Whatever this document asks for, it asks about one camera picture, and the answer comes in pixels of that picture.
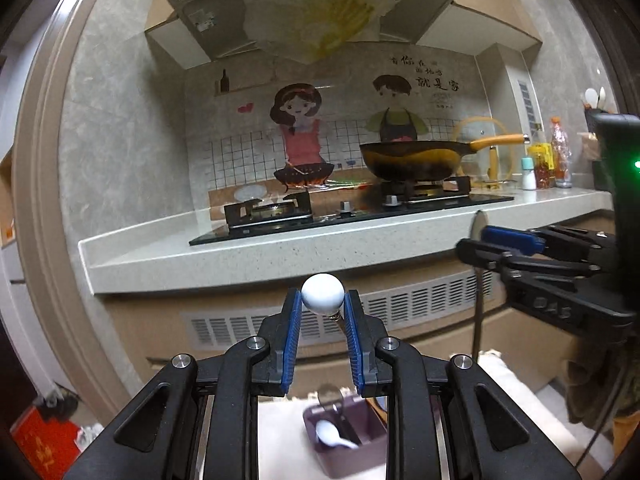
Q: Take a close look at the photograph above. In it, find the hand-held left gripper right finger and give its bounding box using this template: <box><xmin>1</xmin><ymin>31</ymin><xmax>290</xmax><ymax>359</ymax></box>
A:
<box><xmin>343</xmin><ymin>288</ymin><xmax>583</xmax><ymax>480</ymax></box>

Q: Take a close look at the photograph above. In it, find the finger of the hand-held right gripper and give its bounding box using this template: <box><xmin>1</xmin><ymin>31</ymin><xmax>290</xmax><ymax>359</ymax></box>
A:
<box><xmin>456</xmin><ymin>238</ymin><xmax>608</xmax><ymax>281</ymax></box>
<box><xmin>481</xmin><ymin>225</ymin><xmax>618</xmax><ymax>261</ymax></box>

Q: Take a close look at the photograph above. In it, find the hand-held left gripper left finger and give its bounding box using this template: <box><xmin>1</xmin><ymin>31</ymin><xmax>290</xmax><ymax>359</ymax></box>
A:
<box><xmin>64</xmin><ymin>287</ymin><xmax>304</xmax><ymax>480</ymax></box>

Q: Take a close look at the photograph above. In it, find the black-handled metal scoop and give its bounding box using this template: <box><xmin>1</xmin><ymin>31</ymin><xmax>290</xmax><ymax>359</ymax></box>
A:
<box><xmin>469</xmin><ymin>210</ymin><xmax>493</xmax><ymax>361</ymax></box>

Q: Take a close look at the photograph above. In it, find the white ball-tipped stick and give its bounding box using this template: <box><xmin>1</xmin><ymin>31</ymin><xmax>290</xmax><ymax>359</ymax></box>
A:
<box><xmin>301</xmin><ymin>273</ymin><xmax>347</xmax><ymax>333</ymax></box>

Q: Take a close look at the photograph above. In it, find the dark-handled metal utensil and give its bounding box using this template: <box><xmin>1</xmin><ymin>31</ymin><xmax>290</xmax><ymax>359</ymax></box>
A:
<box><xmin>316</xmin><ymin>384</ymin><xmax>358</xmax><ymax>448</ymax></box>

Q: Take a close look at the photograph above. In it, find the pale blue ceramic spoon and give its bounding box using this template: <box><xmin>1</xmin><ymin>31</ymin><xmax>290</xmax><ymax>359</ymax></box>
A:
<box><xmin>315</xmin><ymin>419</ymin><xmax>360</xmax><ymax>451</ymax></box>

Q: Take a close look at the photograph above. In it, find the purple plastic container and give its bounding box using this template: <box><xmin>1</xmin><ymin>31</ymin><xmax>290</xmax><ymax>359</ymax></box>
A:
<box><xmin>302</xmin><ymin>395</ymin><xmax>388</xmax><ymax>478</ymax></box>

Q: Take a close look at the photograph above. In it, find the grey vent grille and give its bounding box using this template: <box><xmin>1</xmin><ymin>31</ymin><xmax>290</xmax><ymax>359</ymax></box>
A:
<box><xmin>181</xmin><ymin>270</ymin><xmax>496</xmax><ymax>351</ymax></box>

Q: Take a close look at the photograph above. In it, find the clear bottle with orange cap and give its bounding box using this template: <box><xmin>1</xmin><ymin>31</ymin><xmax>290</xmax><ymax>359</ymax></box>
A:
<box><xmin>550</xmin><ymin>117</ymin><xmax>573</xmax><ymax>188</ymax></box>

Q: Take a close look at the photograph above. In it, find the yellow-lid jar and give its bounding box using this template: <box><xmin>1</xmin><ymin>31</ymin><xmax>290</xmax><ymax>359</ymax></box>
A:
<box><xmin>534</xmin><ymin>155</ymin><xmax>553</xmax><ymax>190</ymax></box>

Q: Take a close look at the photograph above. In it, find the black utensil holder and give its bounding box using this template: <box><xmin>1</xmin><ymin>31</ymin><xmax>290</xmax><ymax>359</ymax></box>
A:
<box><xmin>582</xmin><ymin>107</ymin><xmax>613</xmax><ymax>128</ymax></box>

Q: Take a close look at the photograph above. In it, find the glass pot lid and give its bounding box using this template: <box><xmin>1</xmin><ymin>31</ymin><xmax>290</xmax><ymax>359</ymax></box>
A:
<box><xmin>452</xmin><ymin>116</ymin><xmax>518</xmax><ymax>183</ymax></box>

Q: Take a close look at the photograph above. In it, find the grey stone kitchen countertop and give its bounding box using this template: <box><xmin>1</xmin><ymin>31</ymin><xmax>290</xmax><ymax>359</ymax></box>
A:
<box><xmin>78</xmin><ymin>186</ymin><xmax>616</xmax><ymax>295</ymax></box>

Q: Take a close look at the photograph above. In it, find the gas stove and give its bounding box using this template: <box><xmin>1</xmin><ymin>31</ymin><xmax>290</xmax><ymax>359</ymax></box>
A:
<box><xmin>189</xmin><ymin>177</ymin><xmax>516</xmax><ymax>247</ymax></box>

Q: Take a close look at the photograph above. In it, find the white tablecloth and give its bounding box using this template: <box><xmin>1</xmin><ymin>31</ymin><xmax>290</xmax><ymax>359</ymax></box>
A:
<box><xmin>192</xmin><ymin>350</ymin><xmax>613</xmax><ymax>480</ymax></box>

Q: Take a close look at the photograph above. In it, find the orange cloth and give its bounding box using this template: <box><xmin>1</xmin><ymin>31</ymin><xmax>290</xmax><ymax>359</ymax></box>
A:
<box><xmin>612</xmin><ymin>407</ymin><xmax>640</xmax><ymax>458</ymax></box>

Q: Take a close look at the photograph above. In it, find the red box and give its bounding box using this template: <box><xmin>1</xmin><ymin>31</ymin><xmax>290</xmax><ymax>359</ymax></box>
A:
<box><xmin>10</xmin><ymin>404</ymin><xmax>83</xmax><ymax>480</ymax></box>

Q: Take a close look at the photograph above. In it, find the stained paper sheet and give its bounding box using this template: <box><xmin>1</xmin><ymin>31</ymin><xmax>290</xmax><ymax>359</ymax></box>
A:
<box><xmin>235</xmin><ymin>0</ymin><xmax>413</xmax><ymax>65</ymax></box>

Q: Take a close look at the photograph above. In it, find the range hood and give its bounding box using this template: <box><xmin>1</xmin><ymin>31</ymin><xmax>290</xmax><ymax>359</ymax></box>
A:
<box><xmin>161</xmin><ymin>0</ymin><xmax>471</xmax><ymax>68</ymax></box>

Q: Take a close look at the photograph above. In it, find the black wok with yellow handle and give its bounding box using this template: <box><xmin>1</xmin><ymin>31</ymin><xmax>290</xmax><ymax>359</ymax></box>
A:
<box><xmin>359</xmin><ymin>133</ymin><xmax>531</xmax><ymax>183</ymax></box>

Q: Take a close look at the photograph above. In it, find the black cable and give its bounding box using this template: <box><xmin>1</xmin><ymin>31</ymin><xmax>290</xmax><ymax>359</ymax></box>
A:
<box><xmin>575</xmin><ymin>340</ymin><xmax>633</xmax><ymax>480</ymax></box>

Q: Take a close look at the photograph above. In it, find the cartoon wall sticker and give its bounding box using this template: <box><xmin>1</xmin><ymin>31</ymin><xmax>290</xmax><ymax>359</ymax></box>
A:
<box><xmin>182</xmin><ymin>47</ymin><xmax>493</xmax><ymax>206</ymax></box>

